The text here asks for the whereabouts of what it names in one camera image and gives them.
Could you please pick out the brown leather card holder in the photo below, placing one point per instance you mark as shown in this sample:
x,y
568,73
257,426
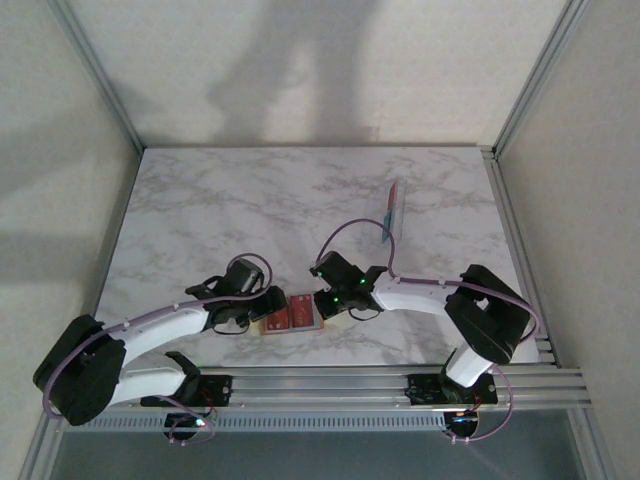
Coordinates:
x,y
261,327

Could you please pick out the red credit card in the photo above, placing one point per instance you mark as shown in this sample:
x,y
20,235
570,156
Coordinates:
x,y
278,322
392,196
304,315

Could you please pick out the clear acrylic card stand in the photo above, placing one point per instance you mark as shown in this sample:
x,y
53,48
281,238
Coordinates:
x,y
400,215

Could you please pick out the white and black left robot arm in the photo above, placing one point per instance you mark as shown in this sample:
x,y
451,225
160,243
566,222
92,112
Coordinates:
x,y
165,325

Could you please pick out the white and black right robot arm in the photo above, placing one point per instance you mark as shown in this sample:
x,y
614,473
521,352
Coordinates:
x,y
415,297

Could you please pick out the teal credit card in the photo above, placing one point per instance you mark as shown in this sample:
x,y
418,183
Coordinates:
x,y
387,222

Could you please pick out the black controller board with LED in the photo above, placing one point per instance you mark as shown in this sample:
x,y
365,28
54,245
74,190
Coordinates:
x,y
462,422
187,422

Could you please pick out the long aluminium base rail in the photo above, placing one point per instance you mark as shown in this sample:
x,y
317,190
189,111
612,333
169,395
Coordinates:
x,y
320,390

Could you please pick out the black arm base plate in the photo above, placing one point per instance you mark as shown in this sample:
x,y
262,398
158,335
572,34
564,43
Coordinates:
x,y
220,390
422,390

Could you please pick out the aluminium side rail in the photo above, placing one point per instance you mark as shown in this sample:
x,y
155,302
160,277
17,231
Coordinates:
x,y
511,220
120,210

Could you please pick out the aluminium frame post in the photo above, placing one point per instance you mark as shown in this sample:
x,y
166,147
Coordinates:
x,y
540,75
102,80

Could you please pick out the aluminium frame leg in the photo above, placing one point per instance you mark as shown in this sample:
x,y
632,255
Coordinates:
x,y
40,450
595,445

